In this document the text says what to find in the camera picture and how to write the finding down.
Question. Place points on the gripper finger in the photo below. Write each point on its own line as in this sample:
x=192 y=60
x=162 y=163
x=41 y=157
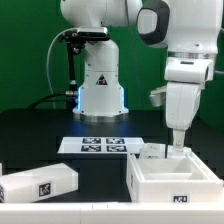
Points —
x=178 y=139

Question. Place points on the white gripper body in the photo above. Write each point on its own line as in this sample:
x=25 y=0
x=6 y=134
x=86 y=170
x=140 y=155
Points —
x=182 y=103

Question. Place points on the small white cabinet door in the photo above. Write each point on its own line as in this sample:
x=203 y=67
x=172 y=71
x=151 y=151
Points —
x=152 y=151

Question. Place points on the white cabinet body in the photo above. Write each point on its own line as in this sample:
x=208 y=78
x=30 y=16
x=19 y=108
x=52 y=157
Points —
x=172 y=180

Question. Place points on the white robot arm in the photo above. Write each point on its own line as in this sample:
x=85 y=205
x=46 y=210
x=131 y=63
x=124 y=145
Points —
x=188 y=29

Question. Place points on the long white cabinet top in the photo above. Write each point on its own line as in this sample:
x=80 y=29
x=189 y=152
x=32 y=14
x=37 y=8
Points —
x=38 y=184

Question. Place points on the white base tag plate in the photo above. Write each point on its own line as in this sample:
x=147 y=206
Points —
x=100 y=145

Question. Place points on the white workspace fence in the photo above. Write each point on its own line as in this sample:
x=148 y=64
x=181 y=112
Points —
x=113 y=213

